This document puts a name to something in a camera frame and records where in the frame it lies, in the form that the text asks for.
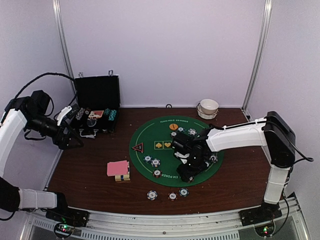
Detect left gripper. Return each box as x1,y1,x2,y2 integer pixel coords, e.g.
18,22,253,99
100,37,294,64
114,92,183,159
25,112,84,150

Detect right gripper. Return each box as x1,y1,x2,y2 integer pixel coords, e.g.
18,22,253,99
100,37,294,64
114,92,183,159
176,154,207,182

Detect blue green fifty chip stack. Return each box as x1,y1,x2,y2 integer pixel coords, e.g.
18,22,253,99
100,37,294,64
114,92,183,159
178,188,189,197

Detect ten chips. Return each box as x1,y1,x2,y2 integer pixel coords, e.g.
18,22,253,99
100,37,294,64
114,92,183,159
188,128,197,136
209,155,218,164
151,158,161,168

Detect brown hundred chip stack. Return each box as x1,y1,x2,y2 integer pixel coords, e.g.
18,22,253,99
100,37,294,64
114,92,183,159
168,192,178,201

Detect fifty chips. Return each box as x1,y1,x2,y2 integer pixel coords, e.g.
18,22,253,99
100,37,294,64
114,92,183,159
177,127,185,133
143,155,153,164

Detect blue peach ten chip stack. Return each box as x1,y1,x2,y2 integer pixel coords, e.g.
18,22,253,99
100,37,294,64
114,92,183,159
146,190,158,201

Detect orange big blind button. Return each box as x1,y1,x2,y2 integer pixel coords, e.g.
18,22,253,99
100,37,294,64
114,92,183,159
169,123,179,131

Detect triangular all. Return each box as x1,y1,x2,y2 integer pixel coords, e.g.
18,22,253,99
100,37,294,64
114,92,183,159
132,142,144,153

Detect red-backed card deck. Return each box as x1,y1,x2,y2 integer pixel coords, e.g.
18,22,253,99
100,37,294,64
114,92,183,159
106,160,129,177

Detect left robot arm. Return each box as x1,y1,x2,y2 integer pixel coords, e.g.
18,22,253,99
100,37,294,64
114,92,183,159
0,90,84,222

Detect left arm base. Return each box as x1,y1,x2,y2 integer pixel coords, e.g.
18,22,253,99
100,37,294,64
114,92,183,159
45,207,90,227

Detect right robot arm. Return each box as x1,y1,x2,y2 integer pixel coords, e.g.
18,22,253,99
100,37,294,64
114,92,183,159
171,111,296,221

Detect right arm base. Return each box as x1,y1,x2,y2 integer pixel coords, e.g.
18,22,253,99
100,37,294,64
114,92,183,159
239,206,283,227

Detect clear dealer button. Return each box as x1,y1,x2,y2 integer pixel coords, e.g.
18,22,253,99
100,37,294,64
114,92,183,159
86,118,97,128

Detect round green poker mat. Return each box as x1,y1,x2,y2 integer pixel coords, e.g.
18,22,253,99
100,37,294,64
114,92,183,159
129,115,224,188

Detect teal chips in case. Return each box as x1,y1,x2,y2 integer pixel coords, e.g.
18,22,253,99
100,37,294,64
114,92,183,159
103,108,118,121

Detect black poker case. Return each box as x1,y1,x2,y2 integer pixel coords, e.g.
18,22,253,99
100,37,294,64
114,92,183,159
71,70,121,139

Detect lower white bowl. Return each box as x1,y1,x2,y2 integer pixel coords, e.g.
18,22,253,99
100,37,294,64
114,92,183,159
196,104,219,120

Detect white bowl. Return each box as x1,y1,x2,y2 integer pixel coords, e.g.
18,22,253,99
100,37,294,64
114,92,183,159
199,98,219,115
196,104,219,120

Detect gold blue card box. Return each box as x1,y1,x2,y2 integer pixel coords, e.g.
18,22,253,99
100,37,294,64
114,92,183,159
114,161,131,182

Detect upper white bowl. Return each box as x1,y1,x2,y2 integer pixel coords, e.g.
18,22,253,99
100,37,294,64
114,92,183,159
199,98,219,115

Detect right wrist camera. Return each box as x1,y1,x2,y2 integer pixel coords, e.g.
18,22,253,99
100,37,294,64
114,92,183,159
171,132,195,165

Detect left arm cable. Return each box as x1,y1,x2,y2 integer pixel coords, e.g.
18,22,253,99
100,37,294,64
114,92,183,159
4,72,78,111

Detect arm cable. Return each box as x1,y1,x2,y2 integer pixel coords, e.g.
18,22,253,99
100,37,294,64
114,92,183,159
4,72,78,111
209,122,315,163

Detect right aluminium post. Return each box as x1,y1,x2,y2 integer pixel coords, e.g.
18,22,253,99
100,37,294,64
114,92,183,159
241,0,273,113

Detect aluminium post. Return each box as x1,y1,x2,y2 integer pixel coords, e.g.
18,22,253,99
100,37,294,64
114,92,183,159
52,0,74,78
241,0,273,113

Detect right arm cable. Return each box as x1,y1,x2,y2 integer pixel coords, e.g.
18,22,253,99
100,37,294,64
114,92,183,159
209,122,315,163

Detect left aluminium post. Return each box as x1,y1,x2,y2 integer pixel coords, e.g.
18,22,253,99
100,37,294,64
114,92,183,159
52,0,74,78

